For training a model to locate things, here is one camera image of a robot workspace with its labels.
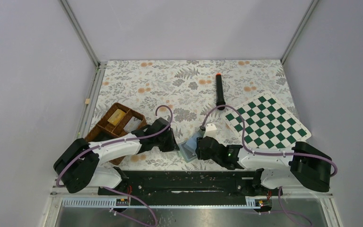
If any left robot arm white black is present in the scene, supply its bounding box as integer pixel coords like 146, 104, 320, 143
53, 118, 180, 194

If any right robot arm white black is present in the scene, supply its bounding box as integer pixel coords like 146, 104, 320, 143
195, 136, 337, 195

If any white card in basket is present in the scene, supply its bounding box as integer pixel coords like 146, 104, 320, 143
123, 116, 141, 133

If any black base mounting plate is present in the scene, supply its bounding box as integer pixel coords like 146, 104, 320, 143
97, 170, 301, 201

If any black microphone orange tip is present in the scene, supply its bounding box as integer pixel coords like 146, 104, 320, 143
216, 73, 225, 110

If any brown wicker basket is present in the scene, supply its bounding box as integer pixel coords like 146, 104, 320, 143
84, 102, 147, 166

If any floral patterned table mat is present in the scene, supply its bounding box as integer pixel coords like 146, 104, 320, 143
80, 59, 314, 172

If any yellow block in basket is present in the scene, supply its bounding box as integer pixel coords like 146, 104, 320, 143
107, 109, 126, 126

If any green white chessboard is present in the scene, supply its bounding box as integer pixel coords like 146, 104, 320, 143
222, 91, 311, 149

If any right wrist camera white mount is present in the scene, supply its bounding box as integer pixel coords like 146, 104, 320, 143
203, 123, 217, 138

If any aluminium cable duct rail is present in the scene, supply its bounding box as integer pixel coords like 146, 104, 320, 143
61, 197, 262, 209

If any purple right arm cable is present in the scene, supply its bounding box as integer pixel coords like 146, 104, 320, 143
200, 105, 339, 178

